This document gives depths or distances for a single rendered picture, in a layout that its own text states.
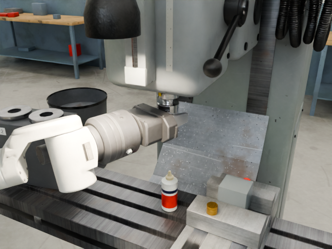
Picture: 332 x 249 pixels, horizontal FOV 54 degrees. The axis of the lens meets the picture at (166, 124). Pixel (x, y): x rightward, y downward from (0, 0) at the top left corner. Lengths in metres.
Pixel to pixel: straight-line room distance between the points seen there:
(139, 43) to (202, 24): 0.10
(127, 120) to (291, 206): 2.10
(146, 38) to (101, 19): 0.14
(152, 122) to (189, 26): 0.19
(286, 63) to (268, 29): 0.11
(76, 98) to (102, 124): 2.41
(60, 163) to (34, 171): 0.43
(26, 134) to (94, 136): 0.11
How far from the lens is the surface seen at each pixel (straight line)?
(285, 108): 1.02
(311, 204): 2.67
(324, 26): 0.77
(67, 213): 0.89
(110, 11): 0.41
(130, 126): 0.59
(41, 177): 0.98
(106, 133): 0.57
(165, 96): 0.66
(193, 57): 0.55
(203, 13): 0.54
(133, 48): 0.54
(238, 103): 1.04
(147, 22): 0.54
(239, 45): 0.72
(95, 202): 0.90
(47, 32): 6.85
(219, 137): 1.05
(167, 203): 0.84
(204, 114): 1.07
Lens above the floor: 1.51
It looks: 24 degrees down
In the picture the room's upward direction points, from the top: straight up
